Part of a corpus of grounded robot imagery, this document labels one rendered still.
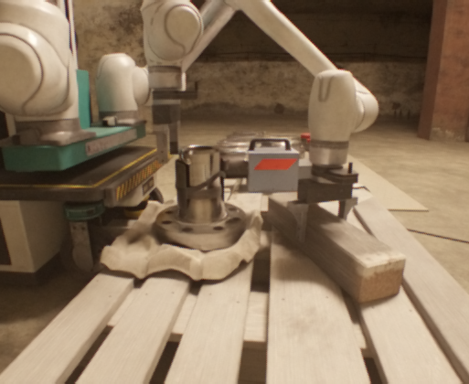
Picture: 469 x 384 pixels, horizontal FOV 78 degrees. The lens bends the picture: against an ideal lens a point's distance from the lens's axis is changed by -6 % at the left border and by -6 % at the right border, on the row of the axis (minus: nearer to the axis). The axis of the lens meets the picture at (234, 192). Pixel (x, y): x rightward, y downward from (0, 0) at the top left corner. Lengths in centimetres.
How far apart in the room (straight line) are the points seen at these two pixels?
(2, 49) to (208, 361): 58
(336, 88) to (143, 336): 60
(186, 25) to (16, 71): 31
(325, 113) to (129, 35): 449
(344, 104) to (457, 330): 47
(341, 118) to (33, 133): 70
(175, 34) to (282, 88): 921
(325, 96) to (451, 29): 448
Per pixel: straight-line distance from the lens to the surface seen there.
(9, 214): 92
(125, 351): 56
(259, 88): 984
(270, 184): 128
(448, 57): 509
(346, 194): 79
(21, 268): 98
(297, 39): 87
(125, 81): 127
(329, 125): 70
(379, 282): 66
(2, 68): 62
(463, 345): 61
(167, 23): 67
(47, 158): 83
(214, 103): 1000
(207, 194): 81
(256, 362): 62
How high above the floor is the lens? 52
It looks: 17 degrees down
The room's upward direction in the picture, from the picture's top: straight up
